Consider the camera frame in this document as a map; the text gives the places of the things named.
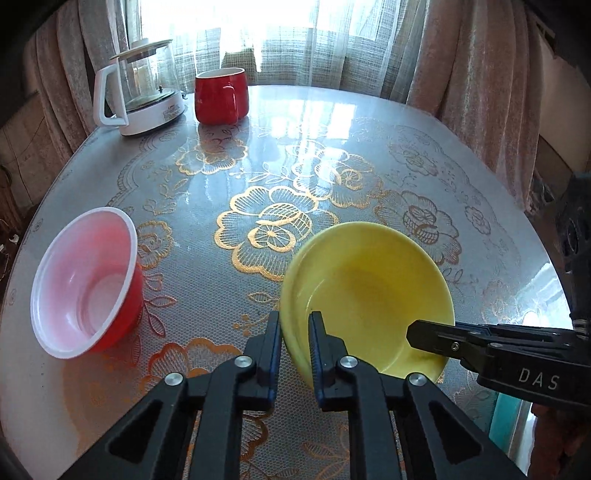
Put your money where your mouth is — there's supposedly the pink curtain left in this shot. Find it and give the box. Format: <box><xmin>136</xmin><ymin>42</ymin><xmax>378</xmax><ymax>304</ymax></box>
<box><xmin>23</xmin><ymin>1</ymin><xmax>138</xmax><ymax>161</ymax></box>

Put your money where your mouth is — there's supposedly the red ceramic mug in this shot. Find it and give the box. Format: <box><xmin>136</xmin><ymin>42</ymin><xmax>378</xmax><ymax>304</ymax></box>
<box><xmin>194</xmin><ymin>67</ymin><xmax>249</xmax><ymax>126</ymax></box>

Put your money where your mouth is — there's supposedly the pink curtain right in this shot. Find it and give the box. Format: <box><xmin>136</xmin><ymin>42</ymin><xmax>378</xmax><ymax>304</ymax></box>
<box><xmin>407</xmin><ymin>1</ymin><xmax>543</xmax><ymax>209</ymax></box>

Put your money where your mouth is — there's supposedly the red plastic bowl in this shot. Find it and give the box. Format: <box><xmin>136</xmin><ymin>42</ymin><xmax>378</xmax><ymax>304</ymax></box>
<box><xmin>30</xmin><ymin>207</ymin><xmax>143</xmax><ymax>360</ymax></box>

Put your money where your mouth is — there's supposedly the right hand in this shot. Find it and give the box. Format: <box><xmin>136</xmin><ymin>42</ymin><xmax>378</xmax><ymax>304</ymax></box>
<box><xmin>527</xmin><ymin>404</ymin><xmax>590</xmax><ymax>479</ymax></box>

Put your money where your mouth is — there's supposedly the large teal round plate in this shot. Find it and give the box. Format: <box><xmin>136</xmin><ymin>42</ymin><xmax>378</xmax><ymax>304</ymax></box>
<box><xmin>489</xmin><ymin>393</ymin><xmax>522</xmax><ymax>453</ymax></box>

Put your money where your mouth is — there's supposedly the white glass electric kettle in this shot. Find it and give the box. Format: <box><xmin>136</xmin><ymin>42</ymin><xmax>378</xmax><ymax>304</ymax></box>
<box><xmin>93</xmin><ymin>39</ymin><xmax>185</xmax><ymax>136</ymax></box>

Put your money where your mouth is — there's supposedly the white sheer curtain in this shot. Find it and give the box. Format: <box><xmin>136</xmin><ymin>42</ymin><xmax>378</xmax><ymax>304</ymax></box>
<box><xmin>124</xmin><ymin>1</ymin><xmax>428</xmax><ymax>102</ymax></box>

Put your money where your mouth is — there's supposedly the yellow bowl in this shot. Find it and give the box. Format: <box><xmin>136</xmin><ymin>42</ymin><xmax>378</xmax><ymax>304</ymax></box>
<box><xmin>280</xmin><ymin>222</ymin><xmax>455</xmax><ymax>385</ymax></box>

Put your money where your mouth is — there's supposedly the pink curtain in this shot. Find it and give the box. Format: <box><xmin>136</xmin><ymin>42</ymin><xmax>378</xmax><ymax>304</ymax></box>
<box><xmin>407</xmin><ymin>1</ymin><xmax>543</xmax><ymax>209</ymax></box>
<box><xmin>23</xmin><ymin>1</ymin><xmax>138</xmax><ymax>161</ymax></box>

